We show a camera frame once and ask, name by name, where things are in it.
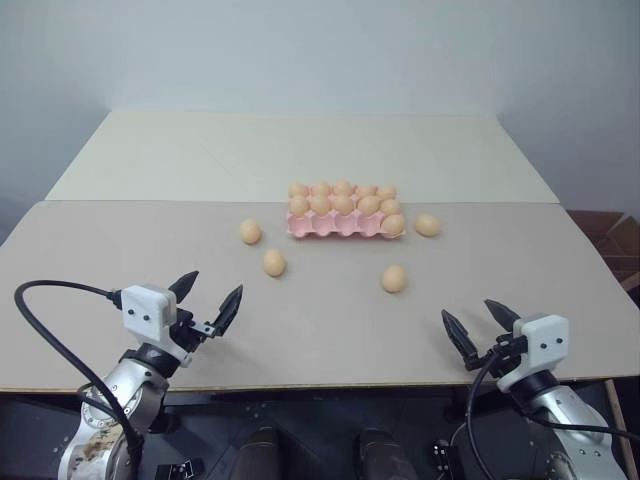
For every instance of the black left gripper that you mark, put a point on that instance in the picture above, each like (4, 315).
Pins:
(184, 330)

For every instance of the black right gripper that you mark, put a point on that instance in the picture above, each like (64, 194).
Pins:
(505, 350)

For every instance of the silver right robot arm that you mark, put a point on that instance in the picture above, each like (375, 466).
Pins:
(575, 415)

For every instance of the brown cardboard box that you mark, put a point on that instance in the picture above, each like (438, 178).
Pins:
(607, 245)

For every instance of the dark rounded shape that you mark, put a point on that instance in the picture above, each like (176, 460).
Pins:
(385, 455)
(260, 455)

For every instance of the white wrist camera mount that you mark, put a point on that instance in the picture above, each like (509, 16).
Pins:
(542, 342)
(146, 309)

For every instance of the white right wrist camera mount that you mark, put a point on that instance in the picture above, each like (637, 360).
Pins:
(542, 342)

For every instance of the wooden table leg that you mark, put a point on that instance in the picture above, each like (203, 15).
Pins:
(616, 415)

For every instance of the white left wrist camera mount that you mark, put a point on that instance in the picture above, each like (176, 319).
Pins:
(146, 309)

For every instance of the brown egg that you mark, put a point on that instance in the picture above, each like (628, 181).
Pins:
(250, 231)
(321, 189)
(366, 190)
(343, 204)
(299, 204)
(428, 225)
(386, 192)
(369, 204)
(320, 204)
(394, 278)
(343, 188)
(393, 224)
(298, 189)
(390, 207)
(274, 263)

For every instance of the pink egg tray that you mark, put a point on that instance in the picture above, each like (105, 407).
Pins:
(325, 225)

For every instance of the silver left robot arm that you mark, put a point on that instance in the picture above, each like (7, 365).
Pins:
(125, 387)

